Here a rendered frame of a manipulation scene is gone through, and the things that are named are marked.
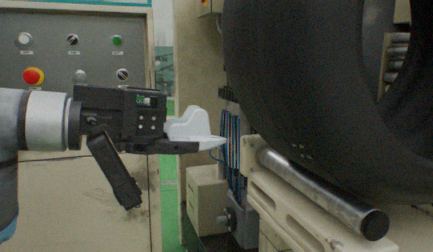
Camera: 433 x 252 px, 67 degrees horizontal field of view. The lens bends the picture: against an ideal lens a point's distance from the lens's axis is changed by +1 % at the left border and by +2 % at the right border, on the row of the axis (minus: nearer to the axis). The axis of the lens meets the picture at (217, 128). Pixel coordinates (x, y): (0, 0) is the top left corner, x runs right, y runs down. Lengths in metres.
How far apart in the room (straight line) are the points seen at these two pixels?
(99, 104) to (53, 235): 0.76
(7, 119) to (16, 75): 0.65
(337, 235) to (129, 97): 0.37
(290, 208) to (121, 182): 0.32
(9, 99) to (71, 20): 0.64
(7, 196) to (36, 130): 0.09
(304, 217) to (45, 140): 0.41
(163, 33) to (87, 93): 9.08
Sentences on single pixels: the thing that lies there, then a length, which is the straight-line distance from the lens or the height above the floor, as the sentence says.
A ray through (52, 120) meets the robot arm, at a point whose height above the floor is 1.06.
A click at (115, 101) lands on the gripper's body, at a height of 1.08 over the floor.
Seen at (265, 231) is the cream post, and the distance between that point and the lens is 1.00.
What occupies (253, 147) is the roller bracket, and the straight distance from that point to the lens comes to 0.77.
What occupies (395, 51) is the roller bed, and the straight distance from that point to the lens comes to 1.11.
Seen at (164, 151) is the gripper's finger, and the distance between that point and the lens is 0.43.
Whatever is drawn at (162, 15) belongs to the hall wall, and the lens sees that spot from 9.54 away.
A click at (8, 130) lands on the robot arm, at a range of 0.44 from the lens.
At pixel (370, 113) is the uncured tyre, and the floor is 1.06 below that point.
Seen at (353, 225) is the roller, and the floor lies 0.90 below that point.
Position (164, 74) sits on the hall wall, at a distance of 9.42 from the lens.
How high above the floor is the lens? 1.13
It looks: 12 degrees down
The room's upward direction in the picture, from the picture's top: straight up
